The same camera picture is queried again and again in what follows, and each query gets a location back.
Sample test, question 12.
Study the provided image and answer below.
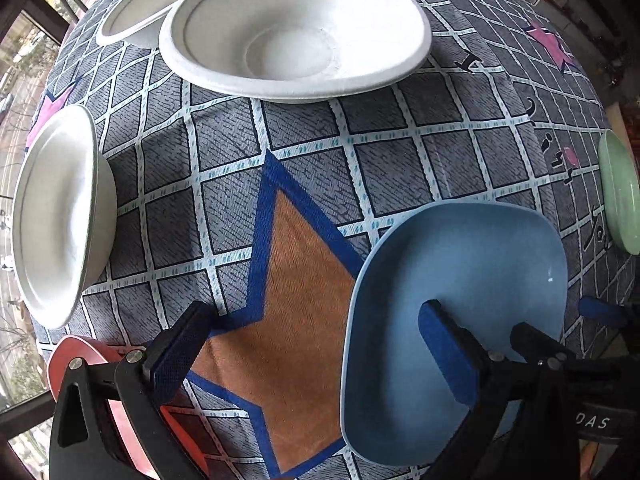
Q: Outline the green square plastic plate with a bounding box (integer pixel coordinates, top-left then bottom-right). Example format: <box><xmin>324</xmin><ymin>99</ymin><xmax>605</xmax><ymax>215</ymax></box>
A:
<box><xmin>598</xmin><ymin>129</ymin><xmax>640</xmax><ymax>256</ymax></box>

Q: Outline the blue square plastic plate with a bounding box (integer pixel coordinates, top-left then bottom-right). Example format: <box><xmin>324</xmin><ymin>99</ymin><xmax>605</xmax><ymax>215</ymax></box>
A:
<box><xmin>341</xmin><ymin>200</ymin><xmax>568</xmax><ymax>466</ymax></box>

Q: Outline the large white paper bowl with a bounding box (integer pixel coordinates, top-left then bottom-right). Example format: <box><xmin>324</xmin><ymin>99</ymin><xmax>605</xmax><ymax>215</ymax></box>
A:
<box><xmin>160</xmin><ymin>0</ymin><xmax>433</xmax><ymax>104</ymax></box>

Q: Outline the white paper plate behind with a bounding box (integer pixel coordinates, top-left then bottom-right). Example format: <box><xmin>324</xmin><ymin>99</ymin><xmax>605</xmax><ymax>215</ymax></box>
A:
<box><xmin>96</xmin><ymin>0</ymin><xmax>178</xmax><ymax>49</ymax></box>

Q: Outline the grey checkered star tablecloth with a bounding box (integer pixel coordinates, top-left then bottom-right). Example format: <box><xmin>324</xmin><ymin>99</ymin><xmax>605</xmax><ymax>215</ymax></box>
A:
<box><xmin>36</xmin><ymin>0</ymin><xmax>636</xmax><ymax>479</ymax></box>

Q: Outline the red square plastic plate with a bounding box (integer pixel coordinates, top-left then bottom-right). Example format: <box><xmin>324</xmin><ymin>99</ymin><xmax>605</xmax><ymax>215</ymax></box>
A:
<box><xmin>45</xmin><ymin>335</ymin><xmax>212</xmax><ymax>480</ymax></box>

